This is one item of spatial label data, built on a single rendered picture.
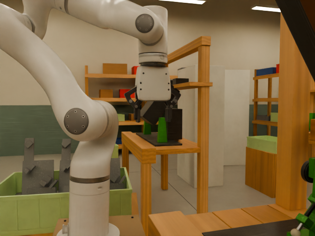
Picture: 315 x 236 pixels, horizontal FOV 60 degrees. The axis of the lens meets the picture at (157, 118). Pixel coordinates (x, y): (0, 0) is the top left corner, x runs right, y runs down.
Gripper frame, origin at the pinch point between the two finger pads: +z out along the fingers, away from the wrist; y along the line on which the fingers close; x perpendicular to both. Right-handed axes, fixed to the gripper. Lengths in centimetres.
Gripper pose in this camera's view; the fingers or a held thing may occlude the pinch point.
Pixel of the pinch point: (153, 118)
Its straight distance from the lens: 80.3
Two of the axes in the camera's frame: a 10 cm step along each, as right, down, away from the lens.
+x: 2.8, 0.6, -9.6
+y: -9.6, 0.2, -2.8
